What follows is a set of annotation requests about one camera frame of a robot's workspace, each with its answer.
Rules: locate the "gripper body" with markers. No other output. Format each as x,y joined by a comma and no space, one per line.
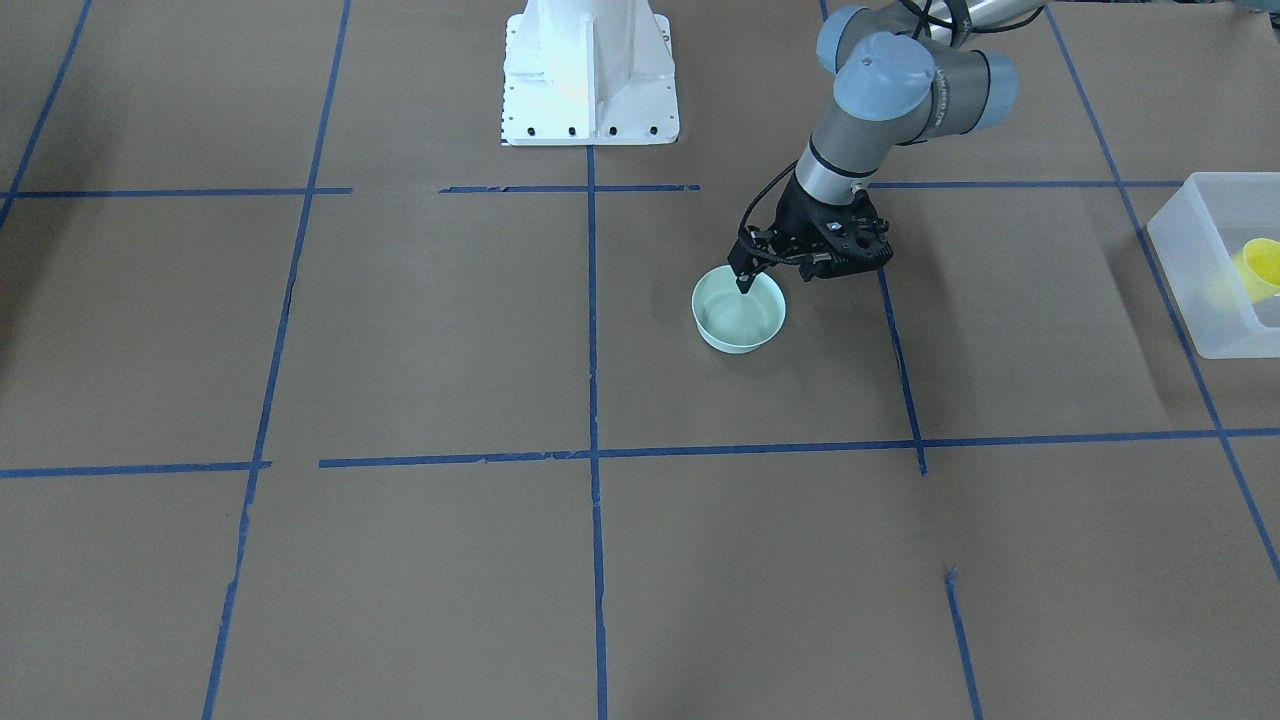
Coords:
797,217

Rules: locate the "light green bowl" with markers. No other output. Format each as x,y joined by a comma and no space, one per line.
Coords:
734,322

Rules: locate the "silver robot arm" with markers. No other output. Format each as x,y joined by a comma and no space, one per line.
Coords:
902,75

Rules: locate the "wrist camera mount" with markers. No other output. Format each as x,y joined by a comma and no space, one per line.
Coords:
866,248

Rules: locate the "yellow paper cup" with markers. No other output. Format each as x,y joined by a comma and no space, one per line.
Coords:
1257,265

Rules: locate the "clear plastic bin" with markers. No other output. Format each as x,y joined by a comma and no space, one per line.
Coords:
1197,235

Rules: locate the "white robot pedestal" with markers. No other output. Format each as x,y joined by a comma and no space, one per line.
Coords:
589,73

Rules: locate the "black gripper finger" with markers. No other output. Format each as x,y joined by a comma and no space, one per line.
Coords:
747,260

